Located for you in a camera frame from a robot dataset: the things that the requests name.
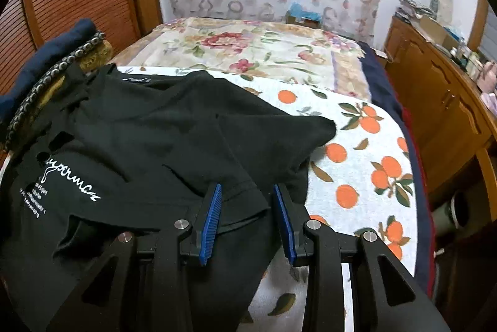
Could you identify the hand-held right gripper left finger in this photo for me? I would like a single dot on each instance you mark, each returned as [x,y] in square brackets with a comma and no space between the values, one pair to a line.
[211,223]

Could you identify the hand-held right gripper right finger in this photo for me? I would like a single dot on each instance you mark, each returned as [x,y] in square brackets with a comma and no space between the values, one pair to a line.
[283,223]

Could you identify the black printed t-shirt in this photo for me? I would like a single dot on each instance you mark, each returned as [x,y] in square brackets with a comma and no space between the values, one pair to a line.
[155,130]

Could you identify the orange fruit print towel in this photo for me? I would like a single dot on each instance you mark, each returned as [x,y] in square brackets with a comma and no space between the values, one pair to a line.
[357,161]

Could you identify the grey waste bin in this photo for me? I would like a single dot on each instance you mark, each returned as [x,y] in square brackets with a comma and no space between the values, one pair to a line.
[446,217]

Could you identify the navy blue blanket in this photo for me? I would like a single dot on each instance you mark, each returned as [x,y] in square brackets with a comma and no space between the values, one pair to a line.
[388,91]

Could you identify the floral blanket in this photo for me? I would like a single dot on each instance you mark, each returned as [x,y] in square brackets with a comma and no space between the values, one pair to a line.
[252,48]

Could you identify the wooden dresser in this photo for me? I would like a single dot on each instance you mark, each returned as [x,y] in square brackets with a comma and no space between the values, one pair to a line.
[435,91]

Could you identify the small cardboard box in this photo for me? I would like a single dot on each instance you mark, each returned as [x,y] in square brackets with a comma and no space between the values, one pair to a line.
[297,20]

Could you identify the golden brown cushion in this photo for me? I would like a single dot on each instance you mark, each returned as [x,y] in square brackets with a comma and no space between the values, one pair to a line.
[97,54]

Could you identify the blue bag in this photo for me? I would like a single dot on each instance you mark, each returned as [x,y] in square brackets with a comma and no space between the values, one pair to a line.
[303,10]

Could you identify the folded navy patterned blankets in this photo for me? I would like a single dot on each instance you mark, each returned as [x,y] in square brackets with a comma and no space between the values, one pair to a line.
[58,68]

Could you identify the lilac cloth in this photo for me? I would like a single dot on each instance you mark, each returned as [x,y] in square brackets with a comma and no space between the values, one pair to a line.
[491,99]

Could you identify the open cardboard box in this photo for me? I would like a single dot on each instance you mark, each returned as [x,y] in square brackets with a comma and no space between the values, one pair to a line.
[435,31]

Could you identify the group of small bottles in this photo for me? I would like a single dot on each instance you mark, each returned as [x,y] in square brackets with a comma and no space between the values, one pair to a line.
[466,58]

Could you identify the pink jug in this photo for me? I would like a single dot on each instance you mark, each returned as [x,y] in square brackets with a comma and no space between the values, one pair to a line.
[488,77]

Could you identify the pile of patterned cloths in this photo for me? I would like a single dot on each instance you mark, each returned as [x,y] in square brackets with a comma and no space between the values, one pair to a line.
[413,6]

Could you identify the window blind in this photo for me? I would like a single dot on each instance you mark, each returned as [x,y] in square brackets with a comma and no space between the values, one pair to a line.
[490,44]

